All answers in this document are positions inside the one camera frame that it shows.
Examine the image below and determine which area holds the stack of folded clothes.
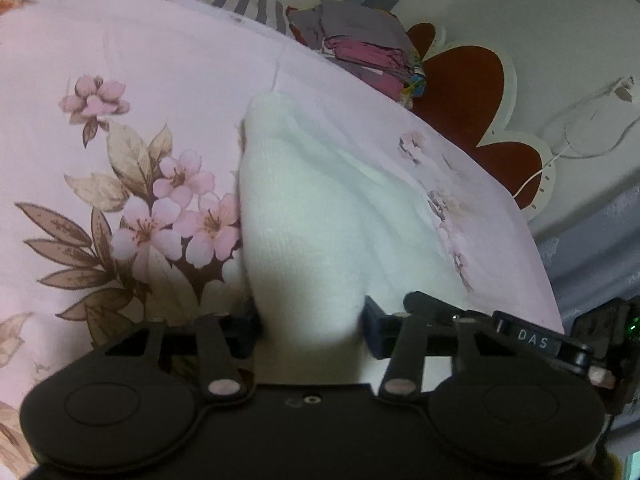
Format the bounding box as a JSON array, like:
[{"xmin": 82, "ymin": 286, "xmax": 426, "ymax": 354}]
[{"xmin": 286, "ymin": 0, "xmax": 427, "ymax": 109}]

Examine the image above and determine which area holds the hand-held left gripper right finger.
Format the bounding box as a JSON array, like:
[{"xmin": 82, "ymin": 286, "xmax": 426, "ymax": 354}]
[{"xmin": 363, "ymin": 295, "xmax": 483, "ymax": 402}]

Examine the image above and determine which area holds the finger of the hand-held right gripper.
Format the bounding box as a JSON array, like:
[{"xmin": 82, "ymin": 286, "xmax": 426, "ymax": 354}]
[{"xmin": 403, "ymin": 290, "xmax": 497, "ymax": 325}]

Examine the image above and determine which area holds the white cable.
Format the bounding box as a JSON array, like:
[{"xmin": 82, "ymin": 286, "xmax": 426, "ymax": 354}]
[{"xmin": 510, "ymin": 75, "xmax": 640, "ymax": 202}]

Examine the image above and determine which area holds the pink floral bedsheet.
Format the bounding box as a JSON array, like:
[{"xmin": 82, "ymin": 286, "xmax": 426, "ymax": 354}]
[{"xmin": 0, "ymin": 0, "xmax": 567, "ymax": 461}]

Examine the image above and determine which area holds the grey lace cloth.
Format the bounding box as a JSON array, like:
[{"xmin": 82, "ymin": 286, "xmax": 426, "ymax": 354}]
[{"xmin": 532, "ymin": 182, "xmax": 640, "ymax": 323}]

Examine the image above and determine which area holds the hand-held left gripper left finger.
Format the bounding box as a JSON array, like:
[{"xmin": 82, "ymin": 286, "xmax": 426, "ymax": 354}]
[{"xmin": 102, "ymin": 312, "xmax": 264, "ymax": 402}]

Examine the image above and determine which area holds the red flower-shaped mat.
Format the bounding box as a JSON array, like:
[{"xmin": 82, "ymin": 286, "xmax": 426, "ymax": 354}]
[{"xmin": 404, "ymin": 22, "xmax": 559, "ymax": 222}]

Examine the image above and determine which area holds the white small garment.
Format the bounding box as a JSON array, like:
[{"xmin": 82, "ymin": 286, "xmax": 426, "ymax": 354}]
[{"xmin": 235, "ymin": 91, "xmax": 477, "ymax": 387}]

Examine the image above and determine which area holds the grey striped cloth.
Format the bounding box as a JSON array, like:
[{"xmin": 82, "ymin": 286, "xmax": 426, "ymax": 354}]
[{"xmin": 186, "ymin": 0, "xmax": 297, "ymax": 37}]

